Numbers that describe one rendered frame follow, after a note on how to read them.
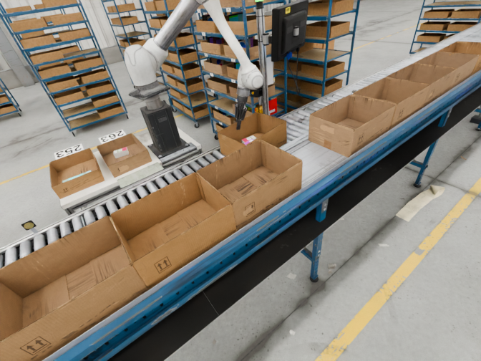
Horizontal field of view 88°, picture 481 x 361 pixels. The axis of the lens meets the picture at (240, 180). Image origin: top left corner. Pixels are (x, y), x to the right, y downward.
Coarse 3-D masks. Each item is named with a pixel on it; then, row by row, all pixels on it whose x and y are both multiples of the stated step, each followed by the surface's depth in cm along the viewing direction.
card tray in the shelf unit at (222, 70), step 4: (208, 60) 292; (204, 64) 291; (208, 64) 282; (212, 64) 276; (216, 64) 268; (224, 64) 264; (228, 64) 266; (208, 68) 286; (212, 68) 279; (216, 68) 271; (220, 68) 264; (224, 68) 265; (216, 72) 276; (220, 72) 268; (224, 72) 268
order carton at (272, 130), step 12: (252, 120) 189; (264, 120) 187; (276, 120) 177; (228, 132) 177; (240, 132) 185; (252, 132) 194; (264, 132) 193; (276, 132) 167; (228, 144) 166; (240, 144) 156; (276, 144) 173
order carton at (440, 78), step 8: (416, 64) 192; (424, 64) 188; (400, 72) 187; (408, 72) 194; (416, 72) 195; (424, 72) 190; (432, 72) 186; (440, 72) 182; (448, 72) 179; (416, 80) 197; (424, 80) 192; (432, 80) 188; (440, 80) 165; (448, 80) 173; (432, 88) 163; (440, 88) 171; (448, 88) 181; (432, 96) 169; (440, 96) 178; (424, 104) 167
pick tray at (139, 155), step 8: (128, 136) 202; (104, 144) 194; (112, 144) 197; (120, 144) 201; (128, 144) 205; (136, 144) 206; (104, 152) 196; (112, 152) 200; (136, 152) 195; (144, 152) 176; (112, 160) 189; (128, 160) 172; (136, 160) 175; (144, 160) 179; (112, 168) 168; (120, 168) 171; (128, 168) 175
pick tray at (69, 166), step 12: (72, 156) 186; (84, 156) 191; (60, 168) 186; (72, 168) 186; (84, 168) 184; (96, 168) 183; (60, 180) 176; (72, 180) 159; (84, 180) 163; (96, 180) 167; (60, 192) 158; (72, 192) 162
